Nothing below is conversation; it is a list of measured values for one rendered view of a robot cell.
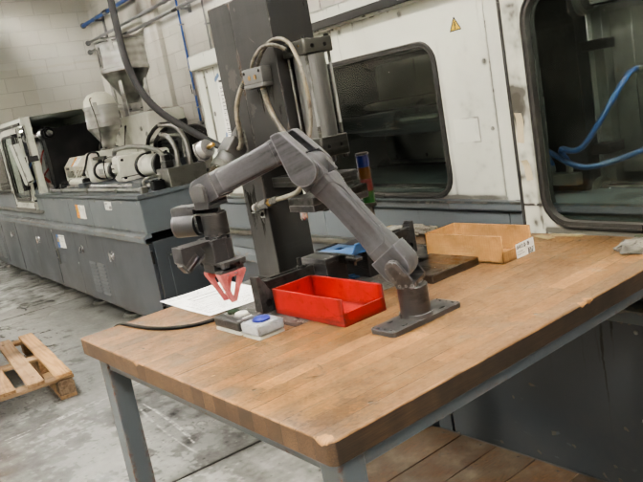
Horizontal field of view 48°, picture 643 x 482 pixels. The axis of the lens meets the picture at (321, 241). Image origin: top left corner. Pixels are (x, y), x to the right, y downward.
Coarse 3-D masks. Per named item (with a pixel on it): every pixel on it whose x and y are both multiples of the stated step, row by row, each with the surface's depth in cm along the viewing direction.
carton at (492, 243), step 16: (464, 224) 196; (480, 224) 191; (496, 224) 187; (432, 240) 190; (448, 240) 186; (464, 240) 182; (480, 240) 178; (496, 240) 174; (512, 240) 185; (528, 240) 180; (480, 256) 179; (496, 256) 175; (512, 256) 176
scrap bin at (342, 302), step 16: (288, 288) 169; (304, 288) 172; (320, 288) 171; (336, 288) 166; (352, 288) 162; (368, 288) 157; (288, 304) 163; (304, 304) 157; (320, 304) 153; (336, 304) 148; (352, 304) 162; (368, 304) 152; (384, 304) 155; (320, 320) 154; (336, 320) 150; (352, 320) 149
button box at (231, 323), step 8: (248, 312) 160; (256, 312) 160; (208, 320) 168; (216, 320) 162; (224, 320) 160; (232, 320) 157; (240, 320) 156; (144, 328) 173; (152, 328) 172; (160, 328) 170; (168, 328) 169; (176, 328) 169; (224, 328) 161; (232, 328) 158; (240, 328) 155
